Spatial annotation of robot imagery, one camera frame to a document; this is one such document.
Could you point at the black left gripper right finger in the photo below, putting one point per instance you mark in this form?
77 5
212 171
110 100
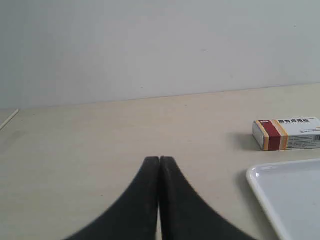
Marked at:
184 215

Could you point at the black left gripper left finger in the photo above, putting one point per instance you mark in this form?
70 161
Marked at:
133 216

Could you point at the white plastic tray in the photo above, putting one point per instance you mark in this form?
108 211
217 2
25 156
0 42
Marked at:
289 194

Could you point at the white red medicine box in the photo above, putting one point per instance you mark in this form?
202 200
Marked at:
287 134

